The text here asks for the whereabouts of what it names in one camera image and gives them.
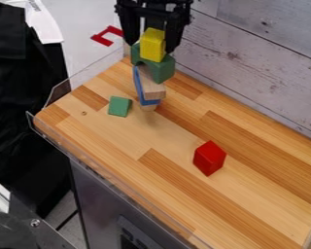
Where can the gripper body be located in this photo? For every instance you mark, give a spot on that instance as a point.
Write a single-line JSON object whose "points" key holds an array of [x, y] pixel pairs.
{"points": [[153, 8]]}

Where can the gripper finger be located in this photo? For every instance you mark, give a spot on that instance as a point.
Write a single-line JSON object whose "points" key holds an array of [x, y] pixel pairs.
{"points": [[176, 32], [130, 29]]}

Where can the yellow cube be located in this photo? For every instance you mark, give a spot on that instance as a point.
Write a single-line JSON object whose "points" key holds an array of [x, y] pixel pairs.
{"points": [[152, 45]]}

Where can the green arch block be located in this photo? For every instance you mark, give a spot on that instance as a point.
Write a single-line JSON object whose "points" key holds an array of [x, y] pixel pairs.
{"points": [[162, 69]]}

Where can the red cube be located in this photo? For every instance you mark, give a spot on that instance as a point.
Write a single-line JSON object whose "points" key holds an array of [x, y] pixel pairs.
{"points": [[209, 158]]}

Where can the plain wooden block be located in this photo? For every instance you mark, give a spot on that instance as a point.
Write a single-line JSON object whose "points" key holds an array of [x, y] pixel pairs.
{"points": [[153, 87]]}

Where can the blue flat block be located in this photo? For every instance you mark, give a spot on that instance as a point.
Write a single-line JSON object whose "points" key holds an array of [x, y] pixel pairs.
{"points": [[140, 89]]}

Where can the green wedge block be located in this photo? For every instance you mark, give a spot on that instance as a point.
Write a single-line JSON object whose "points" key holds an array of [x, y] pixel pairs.
{"points": [[119, 106]]}

